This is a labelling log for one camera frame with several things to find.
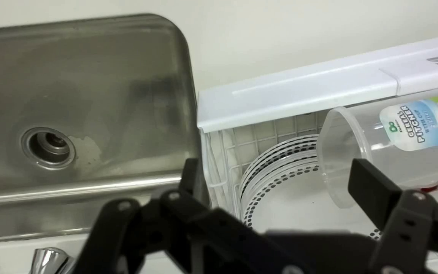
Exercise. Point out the stainless steel sink basin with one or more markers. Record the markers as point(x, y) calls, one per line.
point(90, 111)

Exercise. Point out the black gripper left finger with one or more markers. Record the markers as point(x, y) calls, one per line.
point(198, 240)

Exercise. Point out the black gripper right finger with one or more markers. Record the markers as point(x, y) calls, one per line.
point(407, 220)

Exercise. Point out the chrome faucet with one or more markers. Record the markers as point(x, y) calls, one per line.
point(50, 261)

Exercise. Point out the white dish drying rack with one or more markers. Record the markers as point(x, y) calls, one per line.
point(240, 121)

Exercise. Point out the white plates with dotted rim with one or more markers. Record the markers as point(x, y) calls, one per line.
point(283, 190)

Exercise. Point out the clear plastic measuring container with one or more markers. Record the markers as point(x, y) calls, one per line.
point(398, 136)

